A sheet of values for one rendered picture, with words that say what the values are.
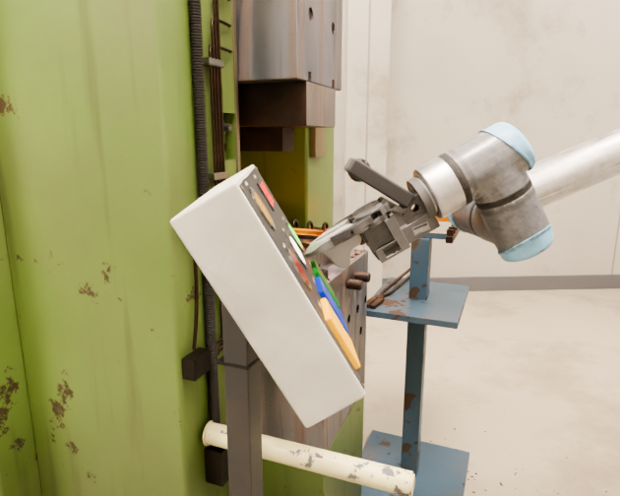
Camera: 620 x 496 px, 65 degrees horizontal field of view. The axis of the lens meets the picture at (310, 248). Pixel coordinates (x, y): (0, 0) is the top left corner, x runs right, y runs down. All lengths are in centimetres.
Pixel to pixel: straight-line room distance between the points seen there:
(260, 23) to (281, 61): 9
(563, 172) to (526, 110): 321
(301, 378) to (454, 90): 358
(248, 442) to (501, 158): 57
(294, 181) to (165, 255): 68
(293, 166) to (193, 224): 103
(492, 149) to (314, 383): 44
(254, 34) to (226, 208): 68
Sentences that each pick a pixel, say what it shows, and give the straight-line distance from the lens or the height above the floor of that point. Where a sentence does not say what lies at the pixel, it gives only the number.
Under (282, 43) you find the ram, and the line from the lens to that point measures 110.
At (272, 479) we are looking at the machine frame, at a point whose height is 36.
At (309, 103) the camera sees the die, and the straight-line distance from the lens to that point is 113.
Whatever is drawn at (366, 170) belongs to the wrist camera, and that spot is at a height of 119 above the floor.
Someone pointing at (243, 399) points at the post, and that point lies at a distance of 75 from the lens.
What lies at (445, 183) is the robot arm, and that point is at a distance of 76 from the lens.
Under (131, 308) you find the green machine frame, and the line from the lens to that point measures 103.
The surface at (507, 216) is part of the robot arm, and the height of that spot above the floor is 112.
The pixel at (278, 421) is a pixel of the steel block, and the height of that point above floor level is 54.
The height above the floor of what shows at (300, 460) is 63.
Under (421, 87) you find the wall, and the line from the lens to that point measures 394.
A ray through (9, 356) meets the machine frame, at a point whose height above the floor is 76.
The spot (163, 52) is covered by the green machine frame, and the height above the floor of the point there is 139.
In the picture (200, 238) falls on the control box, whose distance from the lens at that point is 51.
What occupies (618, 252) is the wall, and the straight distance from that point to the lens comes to 479.
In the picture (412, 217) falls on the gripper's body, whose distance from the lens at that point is 79.
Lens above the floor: 124
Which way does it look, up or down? 13 degrees down
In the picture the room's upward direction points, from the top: straight up
